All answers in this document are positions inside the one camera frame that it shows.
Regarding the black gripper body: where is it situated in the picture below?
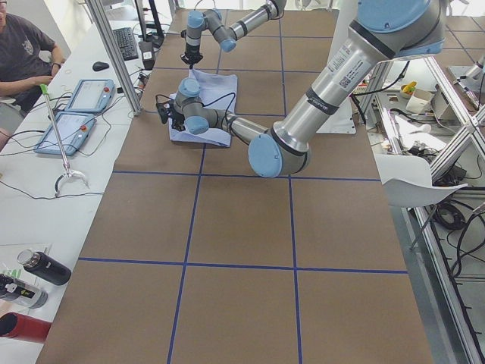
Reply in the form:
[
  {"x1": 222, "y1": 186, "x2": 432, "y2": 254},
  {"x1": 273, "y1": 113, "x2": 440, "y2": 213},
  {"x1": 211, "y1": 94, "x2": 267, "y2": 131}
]
[
  {"x1": 171, "y1": 110, "x2": 186, "y2": 131},
  {"x1": 180, "y1": 44, "x2": 203, "y2": 65}
]

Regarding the blue striped button shirt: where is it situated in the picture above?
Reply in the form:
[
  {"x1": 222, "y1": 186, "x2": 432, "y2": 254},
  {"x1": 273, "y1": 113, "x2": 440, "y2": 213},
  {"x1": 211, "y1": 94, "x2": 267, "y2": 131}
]
[{"x1": 169, "y1": 70, "x2": 238, "y2": 147}]

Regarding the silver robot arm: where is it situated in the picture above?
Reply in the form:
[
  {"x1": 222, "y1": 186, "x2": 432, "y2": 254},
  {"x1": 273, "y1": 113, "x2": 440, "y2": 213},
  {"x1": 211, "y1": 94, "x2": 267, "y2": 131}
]
[
  {"x1": 180, "y1": 0, "x2": 286, "y2": 69},
  {"x1": 162, "y1": 0, "x2": 449, "y2": 177}
]

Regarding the black keyboard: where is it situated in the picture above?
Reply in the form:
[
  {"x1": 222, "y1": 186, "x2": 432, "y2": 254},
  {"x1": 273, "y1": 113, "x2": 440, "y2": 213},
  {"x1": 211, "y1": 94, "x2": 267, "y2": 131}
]
[{"x1": 112, "y1": 27, "x2": 139, "y2": 61}]

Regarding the upper blue teach pendant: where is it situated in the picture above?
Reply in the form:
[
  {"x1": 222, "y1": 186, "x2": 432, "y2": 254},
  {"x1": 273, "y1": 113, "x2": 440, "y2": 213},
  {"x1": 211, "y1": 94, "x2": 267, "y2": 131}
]
[{"x1": 64, "y1": 79, "x2": 116, "y2": 114}]

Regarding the blue teach pendant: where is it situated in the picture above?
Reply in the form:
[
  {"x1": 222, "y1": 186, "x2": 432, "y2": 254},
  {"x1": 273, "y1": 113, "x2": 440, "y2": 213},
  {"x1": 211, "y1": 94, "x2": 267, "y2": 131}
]
[
  {"x1": 64, "y1": 79, "x2": 116, "y2": 114},
  {"x1": 33, "y1": 111, "x2": 96, "y2": 156}
]

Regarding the black computer mouse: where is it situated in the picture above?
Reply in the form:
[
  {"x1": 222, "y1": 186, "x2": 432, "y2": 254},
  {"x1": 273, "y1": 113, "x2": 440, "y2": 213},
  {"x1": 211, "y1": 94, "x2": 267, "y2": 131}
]
[{"x1": 92, "y1": 61, "x2": 110, "y2": 72}]

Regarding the lower blue teach pendant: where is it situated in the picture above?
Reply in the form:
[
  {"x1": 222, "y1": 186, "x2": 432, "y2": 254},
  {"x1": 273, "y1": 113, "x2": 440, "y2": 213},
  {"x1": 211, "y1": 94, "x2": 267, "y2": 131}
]
[{"x1": 33, "y1": 111, "x2": 96, "y2": 156}]

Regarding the metal reacher grabber tool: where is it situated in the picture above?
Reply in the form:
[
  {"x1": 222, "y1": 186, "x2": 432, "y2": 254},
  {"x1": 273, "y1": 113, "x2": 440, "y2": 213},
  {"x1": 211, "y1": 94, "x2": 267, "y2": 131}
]
[{"x1": 39, "y1": 83, "x2": 89, "y2": 198}]

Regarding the seated person dark shirt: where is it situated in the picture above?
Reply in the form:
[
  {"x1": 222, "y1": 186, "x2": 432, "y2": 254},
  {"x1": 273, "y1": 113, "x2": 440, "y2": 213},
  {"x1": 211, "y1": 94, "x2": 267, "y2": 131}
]
[{"x1": 0, "y1": 0, "x2": 67, "y2": 152}]

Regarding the black water bottle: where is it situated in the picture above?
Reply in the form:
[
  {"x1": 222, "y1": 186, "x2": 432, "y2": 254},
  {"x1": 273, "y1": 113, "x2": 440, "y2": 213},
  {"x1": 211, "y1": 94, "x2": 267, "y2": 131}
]
[{"x1": 17, "y1": 249, "x2": 71, "y2": 286}]

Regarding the white cardboard box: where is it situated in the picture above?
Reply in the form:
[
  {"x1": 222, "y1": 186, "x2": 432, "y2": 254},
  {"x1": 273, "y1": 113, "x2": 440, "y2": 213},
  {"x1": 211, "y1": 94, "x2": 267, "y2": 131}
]
[{"x1": 405, "y1": 89, "x2": 434, "y2": 114}]

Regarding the white plastic chair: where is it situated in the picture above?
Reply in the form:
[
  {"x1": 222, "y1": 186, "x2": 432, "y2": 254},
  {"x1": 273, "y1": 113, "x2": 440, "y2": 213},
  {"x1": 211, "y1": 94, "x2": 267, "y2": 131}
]
[{"x1": 374, "y1": 153, "x2": 468, "y2": 249}]

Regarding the grey labelled bottle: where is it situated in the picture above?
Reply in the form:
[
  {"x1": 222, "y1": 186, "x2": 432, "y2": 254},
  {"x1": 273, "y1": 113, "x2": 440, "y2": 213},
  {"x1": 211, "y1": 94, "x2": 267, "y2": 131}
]
[{"x1": 1, "y1": 274, "x2": 49, "y2": 309}]

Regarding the red cylinder bottle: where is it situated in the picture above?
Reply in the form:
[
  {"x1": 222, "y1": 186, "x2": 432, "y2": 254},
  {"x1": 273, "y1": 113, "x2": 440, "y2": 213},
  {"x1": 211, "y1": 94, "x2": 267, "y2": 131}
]
[{"x1": 1, "y1": 312, "x2": 52, "y2": 344}]

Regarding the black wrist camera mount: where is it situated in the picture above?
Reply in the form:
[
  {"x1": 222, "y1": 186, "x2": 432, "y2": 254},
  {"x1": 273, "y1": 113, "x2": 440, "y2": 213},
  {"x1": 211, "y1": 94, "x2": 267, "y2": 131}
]
[{"x1": 155, "y1": 94, "x2": 174, "y2": 124}]

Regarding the aluminium frame post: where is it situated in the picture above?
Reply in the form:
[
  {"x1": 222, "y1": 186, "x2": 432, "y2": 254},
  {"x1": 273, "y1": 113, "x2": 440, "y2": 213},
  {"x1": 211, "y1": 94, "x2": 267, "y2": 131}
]
[{"x1": 86, "y1": 0, "x2": 142, "y2": 116}]

